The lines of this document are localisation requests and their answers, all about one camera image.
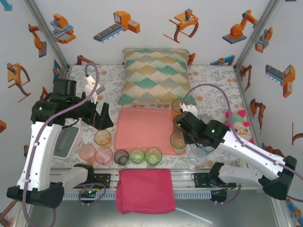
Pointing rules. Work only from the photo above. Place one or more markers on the short green glass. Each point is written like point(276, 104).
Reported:
point(136, 156)
point(153, 156)

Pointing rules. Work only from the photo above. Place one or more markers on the short grey glass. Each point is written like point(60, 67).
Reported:
point(121, 156)

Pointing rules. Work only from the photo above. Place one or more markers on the tall green glass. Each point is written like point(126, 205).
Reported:
point(176, 143)

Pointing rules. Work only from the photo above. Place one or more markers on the white kitchen scale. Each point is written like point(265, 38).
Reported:
point(67, 142)

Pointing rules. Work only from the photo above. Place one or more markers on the floral table cover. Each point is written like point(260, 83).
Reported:
point(213, 78)

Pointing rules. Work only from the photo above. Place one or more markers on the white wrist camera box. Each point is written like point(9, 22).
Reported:
point(90, 88)
point(189, 109)

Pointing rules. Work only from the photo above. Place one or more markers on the tall amber glass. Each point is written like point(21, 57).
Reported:
point(176, 106)

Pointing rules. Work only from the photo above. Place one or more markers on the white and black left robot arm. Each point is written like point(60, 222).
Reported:
point(38, 153)

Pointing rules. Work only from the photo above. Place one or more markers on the short amber glass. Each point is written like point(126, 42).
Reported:
point(102, 137)

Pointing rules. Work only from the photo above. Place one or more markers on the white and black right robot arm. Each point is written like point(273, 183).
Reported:
point(248, 147)

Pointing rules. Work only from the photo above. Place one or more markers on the pink and green plush toy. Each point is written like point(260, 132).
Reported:
point(241, 128)

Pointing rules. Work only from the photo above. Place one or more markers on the magenta folded cloth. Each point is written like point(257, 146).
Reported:
point(145, 191)

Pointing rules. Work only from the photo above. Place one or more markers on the short frosted pink glass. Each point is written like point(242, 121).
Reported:
point(87, 152)

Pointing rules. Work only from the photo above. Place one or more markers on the short clear pink glass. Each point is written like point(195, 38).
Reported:
point(103, 155)

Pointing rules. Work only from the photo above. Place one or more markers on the aluminium table edge rail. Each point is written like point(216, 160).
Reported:
point(184, 182)

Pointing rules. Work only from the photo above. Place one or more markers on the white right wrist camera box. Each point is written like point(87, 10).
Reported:
point(189, 109)

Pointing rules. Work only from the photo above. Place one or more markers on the circuit board with green light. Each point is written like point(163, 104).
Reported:
point(88, 192)

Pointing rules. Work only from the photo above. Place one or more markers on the aluminium frame post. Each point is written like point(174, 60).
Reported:
point(47, 33)
point(256, 30)

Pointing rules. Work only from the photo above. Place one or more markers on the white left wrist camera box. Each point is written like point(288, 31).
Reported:
point(90, 88)

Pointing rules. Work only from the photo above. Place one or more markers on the pink plastic tray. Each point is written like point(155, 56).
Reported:
point(144, 132)

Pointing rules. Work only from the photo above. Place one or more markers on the tall clear glass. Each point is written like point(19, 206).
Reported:
point(197, 157)

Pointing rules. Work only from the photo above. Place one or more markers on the tall smoky grey glass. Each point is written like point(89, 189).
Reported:
point(175, 125)

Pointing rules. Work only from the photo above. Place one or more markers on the fan-patterned teal and gold pillow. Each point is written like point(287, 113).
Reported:
point(156, 78)

